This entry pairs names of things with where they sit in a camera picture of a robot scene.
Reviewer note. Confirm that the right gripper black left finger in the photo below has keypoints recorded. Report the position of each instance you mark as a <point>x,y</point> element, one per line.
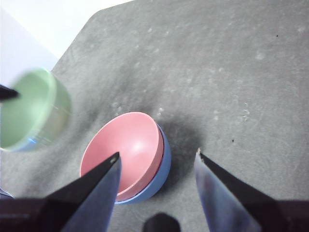
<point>96,188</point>

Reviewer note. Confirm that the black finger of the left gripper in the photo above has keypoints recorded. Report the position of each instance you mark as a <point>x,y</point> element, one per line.
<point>7,93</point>

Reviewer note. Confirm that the red ribbed bowl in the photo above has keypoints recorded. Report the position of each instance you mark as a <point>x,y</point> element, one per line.
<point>135,140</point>

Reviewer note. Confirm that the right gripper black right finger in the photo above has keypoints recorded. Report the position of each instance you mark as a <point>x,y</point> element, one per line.
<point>229,200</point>

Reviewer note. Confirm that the green ribbed bowl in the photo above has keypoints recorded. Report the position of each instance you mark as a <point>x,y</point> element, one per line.
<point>33,108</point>

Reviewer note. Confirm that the blue ribbed bowl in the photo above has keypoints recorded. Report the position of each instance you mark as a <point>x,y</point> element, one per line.
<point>161,174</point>

